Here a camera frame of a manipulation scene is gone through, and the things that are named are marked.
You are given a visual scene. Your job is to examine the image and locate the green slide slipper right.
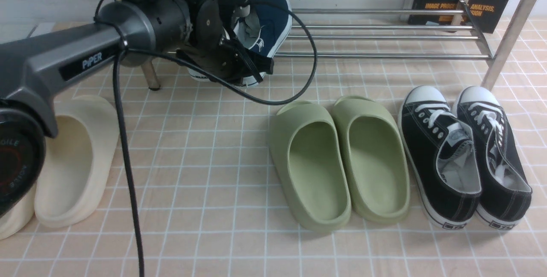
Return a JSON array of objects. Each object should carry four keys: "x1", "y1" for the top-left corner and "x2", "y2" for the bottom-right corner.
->
[{"x1": 331, "y1": 95, "x2": 410, "y2": 224}]

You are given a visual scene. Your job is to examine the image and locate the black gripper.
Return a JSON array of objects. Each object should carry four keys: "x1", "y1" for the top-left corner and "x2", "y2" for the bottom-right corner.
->
[{"x1": 122, "y1": 0, "x2": 274, "y2": 85}]

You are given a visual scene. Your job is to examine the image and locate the black canvas sneaker right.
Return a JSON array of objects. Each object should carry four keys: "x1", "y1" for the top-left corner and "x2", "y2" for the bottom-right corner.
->
[{"x1": 453, "y1": 86, "x2": 533, "y2": 230}]

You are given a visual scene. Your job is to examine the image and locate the black canvas sneaker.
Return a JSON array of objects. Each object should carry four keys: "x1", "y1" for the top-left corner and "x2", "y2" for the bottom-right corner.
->
[
  {"x1": 453, "y1": 86, "x2": 533, "y2": 230},
  {"x1": 398, "y1": 85, "x2": 482, "y2": 230}
]

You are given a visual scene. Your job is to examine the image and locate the cream slide slipper right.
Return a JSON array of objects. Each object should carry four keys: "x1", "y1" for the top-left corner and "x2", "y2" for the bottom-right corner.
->
[{"x1": 34, "y1": 95, "x2": 120, "y2": 228}]

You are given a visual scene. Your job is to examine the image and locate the navy canvas shoe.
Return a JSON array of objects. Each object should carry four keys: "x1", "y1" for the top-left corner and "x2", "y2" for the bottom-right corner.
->
[{"x1": 176, "y1": 0, "x2": 293, "y2": 87}]

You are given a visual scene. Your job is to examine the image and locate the black cable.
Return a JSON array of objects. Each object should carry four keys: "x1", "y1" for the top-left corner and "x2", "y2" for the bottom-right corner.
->
[{"x1": 93, "y1": 0, "x2": 318, "y2": 277}]

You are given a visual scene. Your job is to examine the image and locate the green slide slipper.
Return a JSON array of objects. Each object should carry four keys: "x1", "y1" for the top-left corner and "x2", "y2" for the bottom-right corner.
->
[
  {"x1": 268, "y1": 100, "x2": 352, "y2": 233},
  {"x1": 331, "y1": 95, "x2": 410, "y2": 224}
]

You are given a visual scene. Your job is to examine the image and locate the cream slide slipper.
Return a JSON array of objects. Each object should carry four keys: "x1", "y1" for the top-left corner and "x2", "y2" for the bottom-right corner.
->
[
  {"x1": 0, "y1": 184, "x2": 36, "y2": 240},
  {"x1": 34, "y1": 95, "x2": 120, "y2": 228}
]

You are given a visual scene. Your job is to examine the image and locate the black canvas sneaker left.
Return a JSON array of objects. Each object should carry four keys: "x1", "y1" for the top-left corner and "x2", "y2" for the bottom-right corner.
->
[{"x1": 398, "y1": 85, "x2": 482, "y2": 230}]

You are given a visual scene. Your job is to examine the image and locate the cream slide slipper left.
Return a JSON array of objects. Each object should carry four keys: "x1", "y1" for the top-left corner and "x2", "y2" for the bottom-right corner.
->
[{"x1": 0, "y1": 184, "x2": 36, "y2": 240}]

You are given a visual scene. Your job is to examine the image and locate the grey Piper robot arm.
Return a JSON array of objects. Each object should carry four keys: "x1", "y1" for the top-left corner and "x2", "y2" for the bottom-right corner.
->
[{"x1": 0, "y1": 0, "x2": 274, "y2": 215}]

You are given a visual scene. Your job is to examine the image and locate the black image processing book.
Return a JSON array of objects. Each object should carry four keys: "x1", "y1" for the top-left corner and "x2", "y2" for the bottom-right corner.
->
[{"x1": 407, "y1": 0, "x2": 515, "y2": 34}]

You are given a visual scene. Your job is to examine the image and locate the green slide slipper left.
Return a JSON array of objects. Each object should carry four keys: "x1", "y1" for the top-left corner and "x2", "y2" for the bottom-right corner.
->
[{"x1": 268, "y1": 100, "x2": 352, "y2": 233}]

